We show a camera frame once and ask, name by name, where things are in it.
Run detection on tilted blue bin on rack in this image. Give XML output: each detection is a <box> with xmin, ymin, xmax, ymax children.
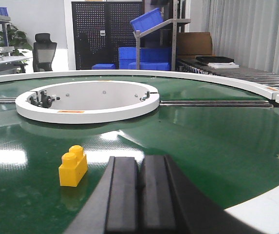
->
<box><xmin>130</xmin><ymin>8</ymin><xmax>163</xmax><ymax>33</ymax></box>

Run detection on roller conveyor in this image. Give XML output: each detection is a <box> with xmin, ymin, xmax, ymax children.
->
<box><xmin>176</xmin><ymin>58</ymin><xmax>279</xmax><ymax>89</ymax></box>

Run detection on grey metal rack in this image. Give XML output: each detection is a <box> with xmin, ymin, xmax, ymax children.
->
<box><xmin>133</xmin><ymin>0</ymin><xmax>191</xmax><ymax>71</ymax></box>

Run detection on white outer turntable rim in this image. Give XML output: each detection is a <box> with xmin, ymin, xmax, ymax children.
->
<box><xmin>0</xmin><ymin>70</ymin><xmax>279</xmax><ymax>234</ymax></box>

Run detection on black pegboard panel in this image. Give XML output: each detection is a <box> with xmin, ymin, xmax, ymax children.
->
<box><xmin>72</xmin><ymin>1</ymin><xmax>144</xmax><ymax>70</ymax></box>

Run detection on small blue crate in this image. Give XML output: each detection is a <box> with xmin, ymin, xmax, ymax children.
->
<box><xmin>92</xmin><ymin>63</ymin><xmax>116</xmax><ymax>70</ymax></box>

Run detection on white foam sheet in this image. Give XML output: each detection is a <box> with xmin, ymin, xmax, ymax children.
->
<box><xmin>207</xmin><ymin>62</ymin><xmax>240</xmax><ymax>69</ymax></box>

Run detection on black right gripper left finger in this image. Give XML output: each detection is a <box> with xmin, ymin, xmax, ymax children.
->
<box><xmin>65</xmin><ymin>156</ymin><xmax>138</xmax><ymax>234</ymax></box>

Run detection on green potted plant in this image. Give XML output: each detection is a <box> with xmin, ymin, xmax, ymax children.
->
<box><xmin>0</xmin><ymin>24</ymin><xmax>33</xmax><ymax>56</ymax></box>

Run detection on black office chair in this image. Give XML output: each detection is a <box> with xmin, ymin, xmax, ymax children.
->
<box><xmin>33</xmin><ymin>33</ymin><xmax>57</xmax><ymax>72</ymax></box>

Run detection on white desk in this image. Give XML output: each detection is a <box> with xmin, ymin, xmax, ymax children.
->
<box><xmin>0</xmin><ymin>55</ymin><xmax>33</xmax><ymax>75</ymax></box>

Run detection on stacked blue crates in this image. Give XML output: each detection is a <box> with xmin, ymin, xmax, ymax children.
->
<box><xmin>118</xmin><ymin>47</ymin><xmax>171</xmax><ymax>71</ymax></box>

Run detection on yellow toy brick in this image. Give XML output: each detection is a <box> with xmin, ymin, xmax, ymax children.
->
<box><xmin>58</xmin><ymin>145</ymin><xmax>88</xmax><ymax>187</ymax></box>

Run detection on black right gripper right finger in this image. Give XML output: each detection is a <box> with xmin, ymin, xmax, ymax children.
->
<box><xmin>140</xmin><ymin>155</ymin><xmax>260</xmax><ymax>234</ymax></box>

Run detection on white inner ring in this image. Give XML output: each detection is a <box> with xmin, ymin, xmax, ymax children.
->
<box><xmin>15</xmin><ymin>80</ymin><xmax>160</xmax><ymax>124</ymax></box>

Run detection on cardboard box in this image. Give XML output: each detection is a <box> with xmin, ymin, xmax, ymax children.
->
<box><xmin>176</xmin><ymin>32</ymin><xmax>213</xmax><ymax>56</ymax></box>

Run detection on black tray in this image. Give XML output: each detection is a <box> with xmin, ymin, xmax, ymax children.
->
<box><xmin>196</xmin><ymin>56</ymin><xmax>234</xmax><ymax>64</ymax></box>

